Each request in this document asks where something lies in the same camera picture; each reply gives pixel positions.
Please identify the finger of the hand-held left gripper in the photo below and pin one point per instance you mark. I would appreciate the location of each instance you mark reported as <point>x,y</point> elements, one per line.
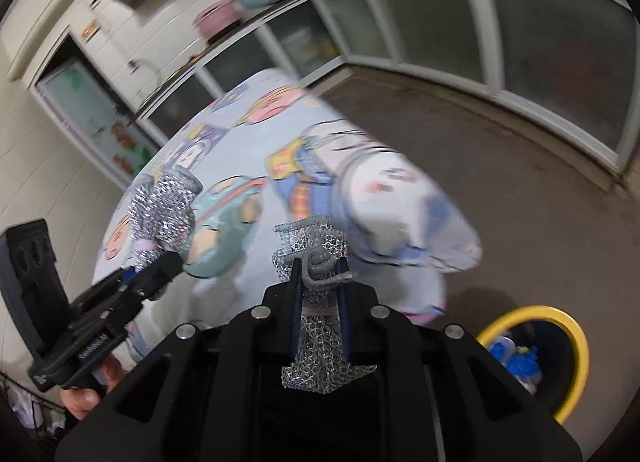
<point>107,287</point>
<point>161,268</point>

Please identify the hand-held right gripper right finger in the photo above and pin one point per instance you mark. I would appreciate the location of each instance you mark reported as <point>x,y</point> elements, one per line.
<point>343,312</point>

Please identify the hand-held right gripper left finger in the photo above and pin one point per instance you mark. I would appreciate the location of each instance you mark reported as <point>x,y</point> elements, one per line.
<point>296,312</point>

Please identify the silver mesh scrubber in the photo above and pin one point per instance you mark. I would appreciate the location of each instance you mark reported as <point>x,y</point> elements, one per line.
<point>312,242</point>
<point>165,212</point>

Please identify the yellow rimmed black bin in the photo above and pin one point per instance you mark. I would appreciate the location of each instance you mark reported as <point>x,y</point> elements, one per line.
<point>575,332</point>

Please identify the person's left hand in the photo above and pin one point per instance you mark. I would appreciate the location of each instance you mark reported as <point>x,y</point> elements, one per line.
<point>80,399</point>

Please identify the printed cartoon blanket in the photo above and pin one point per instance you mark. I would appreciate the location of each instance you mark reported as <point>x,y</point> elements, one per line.
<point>240,132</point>

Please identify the glass panel door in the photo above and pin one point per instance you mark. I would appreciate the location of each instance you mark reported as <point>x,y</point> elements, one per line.
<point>85,107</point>

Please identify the blue plastic wrapper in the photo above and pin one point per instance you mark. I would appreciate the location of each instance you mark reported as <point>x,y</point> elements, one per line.
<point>520,362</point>

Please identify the metal faucet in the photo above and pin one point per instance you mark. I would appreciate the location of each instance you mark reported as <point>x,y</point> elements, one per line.
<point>150,65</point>

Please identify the pink basin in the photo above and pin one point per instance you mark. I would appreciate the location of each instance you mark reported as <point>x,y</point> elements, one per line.
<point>217,17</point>

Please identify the glass door counter cabinet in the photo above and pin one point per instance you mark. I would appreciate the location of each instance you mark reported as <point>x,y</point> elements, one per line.
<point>550,42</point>

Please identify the white wall cabinet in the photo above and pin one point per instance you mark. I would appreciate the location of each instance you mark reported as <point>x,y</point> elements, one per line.
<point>60,7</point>

